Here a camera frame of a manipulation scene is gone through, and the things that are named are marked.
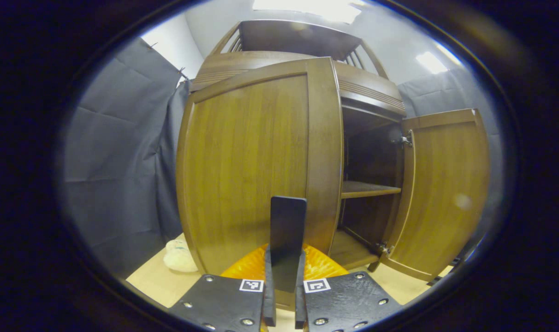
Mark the large ceiling light panel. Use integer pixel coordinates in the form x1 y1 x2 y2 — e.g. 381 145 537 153
252 0 368 24

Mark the black backdrop cloth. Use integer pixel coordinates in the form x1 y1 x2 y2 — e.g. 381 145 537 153
60 37 504 277

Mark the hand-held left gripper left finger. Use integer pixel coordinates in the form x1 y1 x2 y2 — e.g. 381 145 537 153
168 243 277 332

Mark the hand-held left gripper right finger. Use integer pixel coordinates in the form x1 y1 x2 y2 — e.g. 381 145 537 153
294 243 404 332

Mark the small ceiling light panel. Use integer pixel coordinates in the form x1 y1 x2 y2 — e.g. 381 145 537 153
416 44 462 74

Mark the wooden cabinet door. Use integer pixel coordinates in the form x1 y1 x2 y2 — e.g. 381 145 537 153
176 57 345 312
381 108 491 283

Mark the cream plush toy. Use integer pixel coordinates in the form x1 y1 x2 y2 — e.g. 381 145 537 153
163 239 199 273

